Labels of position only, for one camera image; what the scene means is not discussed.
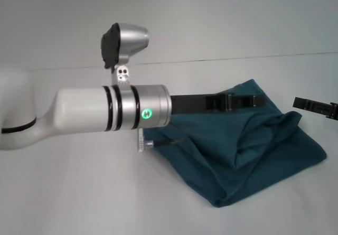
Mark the teal t-shirt with pink print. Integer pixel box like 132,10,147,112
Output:
144,79,327,209

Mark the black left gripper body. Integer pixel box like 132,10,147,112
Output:
170,93,230,114

